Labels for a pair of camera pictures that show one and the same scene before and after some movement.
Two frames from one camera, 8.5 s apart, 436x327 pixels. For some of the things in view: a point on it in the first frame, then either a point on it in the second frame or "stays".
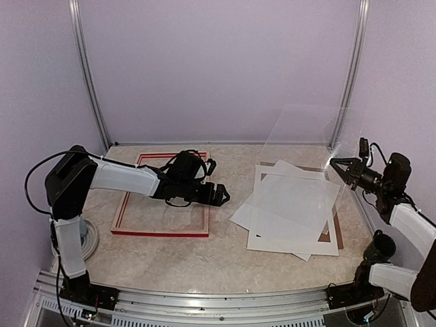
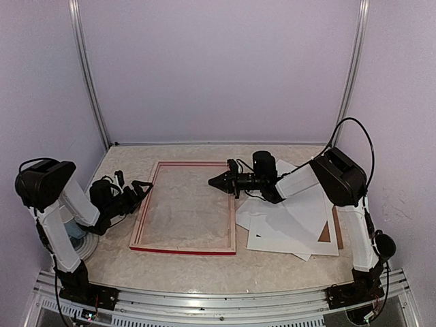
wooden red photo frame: (116, 229) -> (158, 164)
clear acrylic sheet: (298, 182) -> (189, 206)
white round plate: (90, 244) stays
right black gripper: (355, 172) -> (225, 182)
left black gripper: (208, 198) -> (135, 200)
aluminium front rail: (298, 308) stays
